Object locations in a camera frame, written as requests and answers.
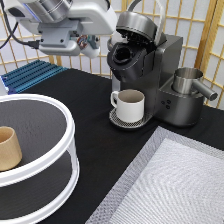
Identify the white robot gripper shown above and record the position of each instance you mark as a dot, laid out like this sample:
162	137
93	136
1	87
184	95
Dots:
96	16

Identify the grey coffee machine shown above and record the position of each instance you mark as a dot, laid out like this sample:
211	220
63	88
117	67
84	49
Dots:
145	59

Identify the white coffee pod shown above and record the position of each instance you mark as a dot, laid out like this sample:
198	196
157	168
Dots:
85	47

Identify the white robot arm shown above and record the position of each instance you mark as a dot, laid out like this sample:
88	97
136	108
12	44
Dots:
61	22

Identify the white ceramic mug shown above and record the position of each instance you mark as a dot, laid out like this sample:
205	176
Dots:
128	104

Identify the blue corrugated mat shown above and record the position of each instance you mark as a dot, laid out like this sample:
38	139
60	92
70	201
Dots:
29	75

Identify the steel milk frother jug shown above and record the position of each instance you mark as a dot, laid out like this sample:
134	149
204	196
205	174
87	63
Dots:
187	80

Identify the wooden shoji folding screen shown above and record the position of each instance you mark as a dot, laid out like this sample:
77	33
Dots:
199	22

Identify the beige wooden cup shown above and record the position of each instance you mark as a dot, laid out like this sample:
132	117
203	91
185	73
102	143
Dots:
10	151

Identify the white two-tier round shelf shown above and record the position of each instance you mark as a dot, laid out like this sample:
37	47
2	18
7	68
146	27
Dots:
49	170

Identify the grey woven placemat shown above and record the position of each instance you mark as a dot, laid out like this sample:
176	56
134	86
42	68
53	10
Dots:
172	180

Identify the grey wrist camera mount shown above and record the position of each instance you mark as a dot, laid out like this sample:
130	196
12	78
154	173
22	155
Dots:
60	38

